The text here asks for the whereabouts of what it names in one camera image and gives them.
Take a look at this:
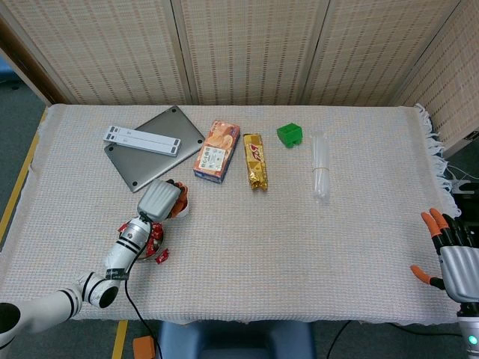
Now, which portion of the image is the clear plastic tube bundle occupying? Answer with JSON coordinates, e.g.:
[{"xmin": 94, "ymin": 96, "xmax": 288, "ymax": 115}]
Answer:
[{"xmin": 309, "ymin": 129, "xmax": 332, "ymax": 206}]

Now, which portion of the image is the orange block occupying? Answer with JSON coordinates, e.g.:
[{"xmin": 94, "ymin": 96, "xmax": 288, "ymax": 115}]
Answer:
[{"xmin": 132, "ymin": 335, "xmax": 156, "ymax": 359}]

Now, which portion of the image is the dark brown wooden beam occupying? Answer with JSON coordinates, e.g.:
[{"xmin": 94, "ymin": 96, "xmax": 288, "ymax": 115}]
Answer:
[{"xmin": 0, "ymin": 16, "xmax": 70, "ymax": 106}]

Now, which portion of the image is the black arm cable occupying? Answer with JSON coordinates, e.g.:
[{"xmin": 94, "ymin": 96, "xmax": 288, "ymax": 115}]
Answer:
[{"xmin": 124, "ymin": 216, "xmax": 162, "ymax": 359}]

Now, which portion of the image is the orange and blue biscuit box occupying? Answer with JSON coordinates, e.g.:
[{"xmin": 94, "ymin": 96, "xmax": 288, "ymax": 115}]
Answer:
[{"xmin": 192, "ymin": 119, "xmax": 241, "ymax": 185}]

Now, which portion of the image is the gold foil snack packet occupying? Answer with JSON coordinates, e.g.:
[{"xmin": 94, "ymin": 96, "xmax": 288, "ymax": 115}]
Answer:
[{"xmin": 242, "ymin": 133, "xmax": 270, "ymax": 193}]

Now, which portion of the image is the white woven tablecloth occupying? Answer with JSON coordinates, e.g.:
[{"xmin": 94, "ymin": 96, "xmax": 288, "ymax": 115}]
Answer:
[{"xmin": 0, "ymin": 102, "xmax": 479, "ymax": 326}]

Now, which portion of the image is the bowl of red candies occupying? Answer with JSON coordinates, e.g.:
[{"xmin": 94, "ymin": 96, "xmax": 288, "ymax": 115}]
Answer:
[{"xmin": 118, "ymin": 220, "xmax": 166, "ymax": 263}]

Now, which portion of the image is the black equipment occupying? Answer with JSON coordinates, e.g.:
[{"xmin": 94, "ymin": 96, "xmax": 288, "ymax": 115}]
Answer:
[{"xmin": 451, "ymin": 180, "xmax": 479, "ymax": 210}]

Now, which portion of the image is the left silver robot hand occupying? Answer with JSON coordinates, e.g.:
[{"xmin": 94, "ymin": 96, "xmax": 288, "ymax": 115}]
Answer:
[{"xmin": 136, "ymin": 179, "xmax": 190, "ymax": 221}]

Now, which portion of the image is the black floor cable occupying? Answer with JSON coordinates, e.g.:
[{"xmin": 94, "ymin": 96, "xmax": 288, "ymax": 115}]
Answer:
[{"xmin": 326, "ymin": 319, "xmax": 353, "ymax": 359}]

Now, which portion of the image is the grey closed laptop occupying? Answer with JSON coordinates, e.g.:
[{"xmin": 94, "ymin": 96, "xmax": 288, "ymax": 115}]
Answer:
[{"xmin": 103, "ymin": 105, "xmax": 206, "ymax": 194}]

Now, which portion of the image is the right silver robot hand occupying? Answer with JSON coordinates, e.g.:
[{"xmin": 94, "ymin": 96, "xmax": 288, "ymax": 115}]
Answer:
[{"xmin": 410, "ymin": 208, "xmax": 479, "ymax": 302}]

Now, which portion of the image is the white folding laptop stand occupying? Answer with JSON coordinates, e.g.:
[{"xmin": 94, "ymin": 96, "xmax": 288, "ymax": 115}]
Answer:
[{"xmin": 103, "ymin": 125, "xmax": 182, "ymax": 156}]

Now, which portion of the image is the green plastic block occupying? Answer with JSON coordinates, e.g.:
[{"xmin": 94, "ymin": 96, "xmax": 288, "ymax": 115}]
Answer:
[{"xmin": 276, "ymin": 122, "xmax": 303, "ymax": 150}]

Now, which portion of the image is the beige woven screen panel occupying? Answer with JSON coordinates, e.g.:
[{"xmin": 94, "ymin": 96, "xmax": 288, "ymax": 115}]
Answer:
[
  {"xmin": 0, "ymin": 0, "xmax": 198, "ymax": 106},
  {"xmin": 388, "ymin": 0, "xmax": 479, "ymax": 149},
  {"xmin": 170, "ymin": 0, "xmax": 332, "ymax": 106},
  {"xmin": 302, "ymin": 0, "xmax": 465, "ymax": 106}
]

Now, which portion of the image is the white paper cup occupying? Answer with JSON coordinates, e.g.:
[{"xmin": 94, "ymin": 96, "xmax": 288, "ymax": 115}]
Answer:
[{"xmin": 168, "ymin": 194, "xmax": 191, "ymax": 220}]

